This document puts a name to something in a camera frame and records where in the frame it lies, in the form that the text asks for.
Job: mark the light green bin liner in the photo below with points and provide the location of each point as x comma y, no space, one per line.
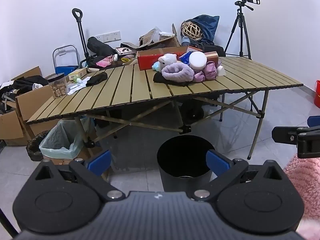
57,140

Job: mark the white plastic tray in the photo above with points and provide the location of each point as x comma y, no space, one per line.
165,33

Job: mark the black tote bag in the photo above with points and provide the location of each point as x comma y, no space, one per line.
90,61

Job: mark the person's right forearm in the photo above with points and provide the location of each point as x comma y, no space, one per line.
305,187

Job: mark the tan slatted folding table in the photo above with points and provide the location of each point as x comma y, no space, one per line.
140,87

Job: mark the blue plastic box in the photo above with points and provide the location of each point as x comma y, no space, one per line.
66,70

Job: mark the blue bag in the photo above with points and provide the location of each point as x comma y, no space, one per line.
208,27

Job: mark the small grey case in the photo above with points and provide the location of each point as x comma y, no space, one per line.
72,87

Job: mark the black clothes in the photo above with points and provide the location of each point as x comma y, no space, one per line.
27,82

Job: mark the light blue bottle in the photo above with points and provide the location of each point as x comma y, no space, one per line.
185,41

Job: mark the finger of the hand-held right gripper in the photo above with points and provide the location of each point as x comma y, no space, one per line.
308,142
314,122

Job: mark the small white jar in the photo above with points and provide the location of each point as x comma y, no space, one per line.
115,57

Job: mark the lavender fabric pouch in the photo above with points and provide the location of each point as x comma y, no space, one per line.
175,72

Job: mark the black round bin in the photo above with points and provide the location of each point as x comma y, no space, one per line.
185,181

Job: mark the open brown cardboard box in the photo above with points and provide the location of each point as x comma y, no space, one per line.
170,42

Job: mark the pale yellow carton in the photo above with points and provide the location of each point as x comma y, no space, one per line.
78,73

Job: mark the clear jar black lid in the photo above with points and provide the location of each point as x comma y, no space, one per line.
57,87

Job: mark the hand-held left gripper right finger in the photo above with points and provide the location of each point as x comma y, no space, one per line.
217,163

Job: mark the brown foam block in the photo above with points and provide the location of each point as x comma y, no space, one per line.
212,55

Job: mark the small white cup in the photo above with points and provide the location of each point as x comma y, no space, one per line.
221,71

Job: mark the blue white tissue packet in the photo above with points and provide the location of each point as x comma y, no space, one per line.
185,58

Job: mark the white yellow alpaca plush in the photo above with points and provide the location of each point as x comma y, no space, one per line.
167,59

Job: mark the black wheel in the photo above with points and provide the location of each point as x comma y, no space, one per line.
192,112

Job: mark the white round container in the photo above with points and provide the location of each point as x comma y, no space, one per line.
197,60

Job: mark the pink package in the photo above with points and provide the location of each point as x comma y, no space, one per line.
103,62

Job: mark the white wall outlet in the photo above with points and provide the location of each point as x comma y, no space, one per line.
108,36

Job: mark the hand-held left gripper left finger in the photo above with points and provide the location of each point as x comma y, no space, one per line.
98,163

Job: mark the red cardboard box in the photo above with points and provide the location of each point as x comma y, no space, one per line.
147,62

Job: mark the small green white bottle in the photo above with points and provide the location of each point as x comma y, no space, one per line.
78,80

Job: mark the light blue plush toy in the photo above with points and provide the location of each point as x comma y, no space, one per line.
156,66

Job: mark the black knit cloth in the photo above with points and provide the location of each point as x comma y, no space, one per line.
160,78

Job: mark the yellow snack packet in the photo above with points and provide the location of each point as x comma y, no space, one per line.
125,60

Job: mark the black tripod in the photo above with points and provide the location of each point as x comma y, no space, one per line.
240,30

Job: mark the black knit glove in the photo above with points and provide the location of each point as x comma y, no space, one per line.
96,79

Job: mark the black mesh basket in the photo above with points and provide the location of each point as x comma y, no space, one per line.
33,145

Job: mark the red bucket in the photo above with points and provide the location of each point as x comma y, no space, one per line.
317,93

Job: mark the woven rattan ball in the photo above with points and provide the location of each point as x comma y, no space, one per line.
190,31

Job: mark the black luggage bag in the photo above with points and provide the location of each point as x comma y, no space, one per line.
212,48

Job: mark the white cloth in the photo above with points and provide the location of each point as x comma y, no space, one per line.
86,81

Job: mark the pink white product box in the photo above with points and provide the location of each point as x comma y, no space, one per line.
125,50

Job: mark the silver folding frame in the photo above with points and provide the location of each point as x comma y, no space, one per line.
62,50

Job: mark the large cardboard box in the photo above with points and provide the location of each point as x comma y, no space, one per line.
35,107

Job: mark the black rolled bag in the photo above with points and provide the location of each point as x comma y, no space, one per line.
100,46

